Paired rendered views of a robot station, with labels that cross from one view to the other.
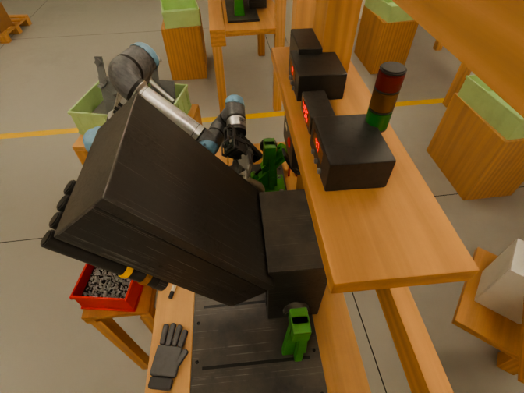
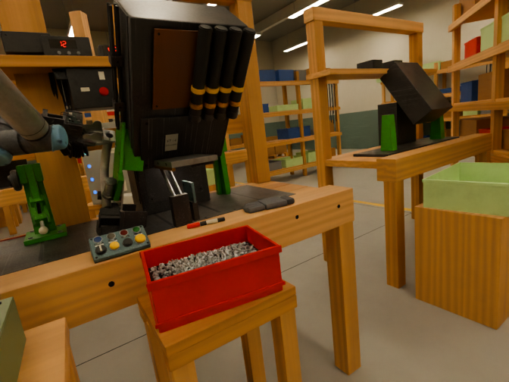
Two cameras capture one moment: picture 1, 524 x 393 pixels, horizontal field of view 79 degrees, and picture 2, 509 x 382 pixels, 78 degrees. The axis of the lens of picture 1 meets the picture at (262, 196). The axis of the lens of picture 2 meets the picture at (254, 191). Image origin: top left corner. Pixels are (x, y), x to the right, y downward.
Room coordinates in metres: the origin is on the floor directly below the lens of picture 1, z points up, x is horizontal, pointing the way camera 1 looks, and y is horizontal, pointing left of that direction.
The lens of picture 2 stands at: (0.86, 1.32, 1.21)
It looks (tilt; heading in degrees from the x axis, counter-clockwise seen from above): 12 degrees down; 243
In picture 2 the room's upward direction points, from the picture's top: 7 degrees counter-clockwise
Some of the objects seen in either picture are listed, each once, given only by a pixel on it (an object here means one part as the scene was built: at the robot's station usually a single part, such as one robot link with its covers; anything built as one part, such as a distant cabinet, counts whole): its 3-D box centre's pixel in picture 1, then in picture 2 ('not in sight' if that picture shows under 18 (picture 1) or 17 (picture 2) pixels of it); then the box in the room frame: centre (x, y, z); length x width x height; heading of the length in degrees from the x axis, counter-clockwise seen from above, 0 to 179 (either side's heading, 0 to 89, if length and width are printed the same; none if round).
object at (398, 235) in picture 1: (337, 125); (114, 67); (0.69, -0.20, 1.52); 0.90 x 0.25 x 0.04; 5
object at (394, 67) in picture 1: (390, 78); not in sight; (0.58, -0.25, 1.71); 0.05 x 0.05 x 0.04
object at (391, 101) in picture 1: (384, 98); not in sight; (0.58, -0.25, 1.67); 0.05 x 0.05 x 0.05
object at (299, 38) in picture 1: (304, 49); (28, 45); (0.98, -0.14, 1.59); 0.15 x 0.07 x 0.07; 5
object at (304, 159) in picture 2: not in sight; (294, 123); (-3.18, -4.45, 1.14); 2.45 x 0.55 x 2.28; 7
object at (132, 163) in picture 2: not in sight; (128, 151); (0.74, 0.13, 1.17); 0.13 x 0.12 x 0.20; 5
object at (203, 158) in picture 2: not in sight; (176, 161); (0.58, 0.15, 1.11); 0.39 x 0.16 x 0.03; 95
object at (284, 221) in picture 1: (288, 254); (166, 168); (0.57, -0.09, 1.07); 0.30 x 0.18 x 0.34; 5
